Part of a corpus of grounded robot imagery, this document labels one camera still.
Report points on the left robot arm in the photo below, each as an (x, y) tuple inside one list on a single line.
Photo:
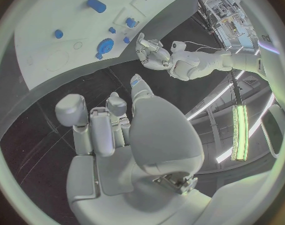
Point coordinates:
[(203, 61)]

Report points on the blue gear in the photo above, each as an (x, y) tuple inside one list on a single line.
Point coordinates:
[(105, 46)]

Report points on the blue peg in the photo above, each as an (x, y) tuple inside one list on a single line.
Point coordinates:
[(58, 34), (112, 30), (126, 40), (134, 83), (99, 56)]

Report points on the black lamp pole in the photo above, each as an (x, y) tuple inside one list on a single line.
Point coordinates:
[(236, 88)]

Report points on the glowing light bar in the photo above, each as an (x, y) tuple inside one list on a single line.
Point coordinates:
[(239, 133)]

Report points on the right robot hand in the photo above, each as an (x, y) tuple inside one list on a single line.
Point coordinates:
[(161, 135)]

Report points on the blue plug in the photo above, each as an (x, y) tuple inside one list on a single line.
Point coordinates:
[(130, 22)]

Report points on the white task board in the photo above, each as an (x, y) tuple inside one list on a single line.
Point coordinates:
[(69, 18)]

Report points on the equipment rack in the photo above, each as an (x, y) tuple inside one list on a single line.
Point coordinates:
[(229, 18)]

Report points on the blue long cylinder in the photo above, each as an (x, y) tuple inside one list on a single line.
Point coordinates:
[(96, 5)]

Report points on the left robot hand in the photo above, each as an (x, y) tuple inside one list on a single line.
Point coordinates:
[(154, 58)]

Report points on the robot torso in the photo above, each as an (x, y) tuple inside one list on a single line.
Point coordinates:
[(270, 63)]

